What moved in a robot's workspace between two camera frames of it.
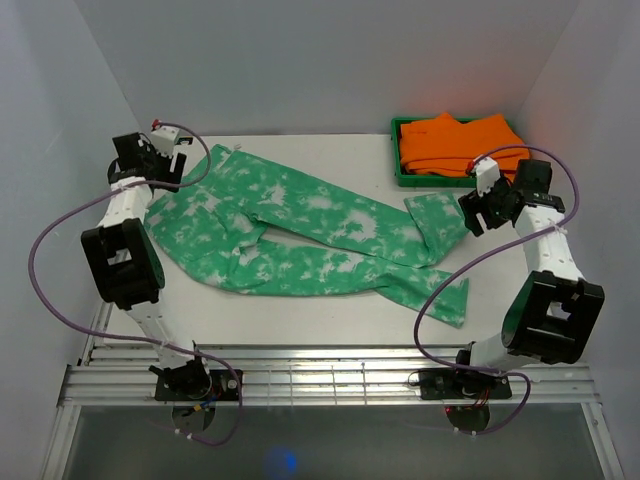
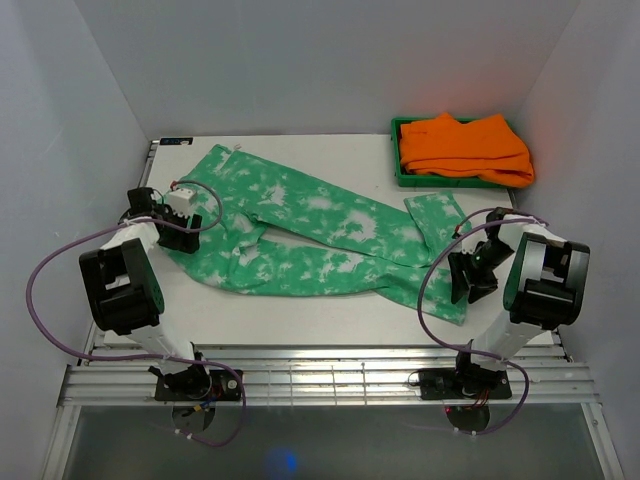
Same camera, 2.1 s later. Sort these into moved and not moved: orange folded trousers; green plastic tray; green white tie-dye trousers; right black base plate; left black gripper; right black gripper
Moved: left black gripper; right black gripper
Not moved: green plastic tray; right black base plate; orange folded trousers; green white tie-dye trousers
